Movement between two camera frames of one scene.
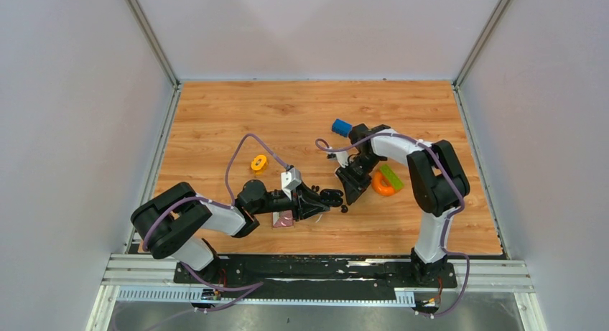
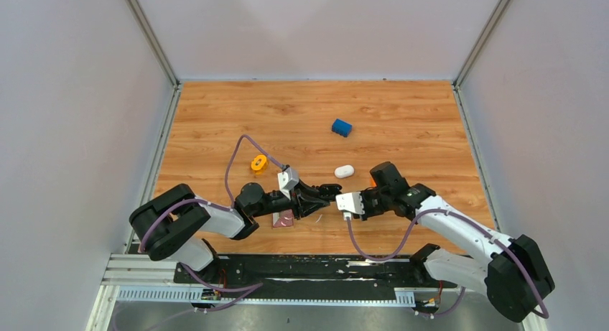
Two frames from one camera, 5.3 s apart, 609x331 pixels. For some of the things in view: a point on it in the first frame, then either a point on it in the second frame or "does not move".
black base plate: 307,271 does not move
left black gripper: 304,204 does not move
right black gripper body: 365,164 to 375,201
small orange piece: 259,164 does not move
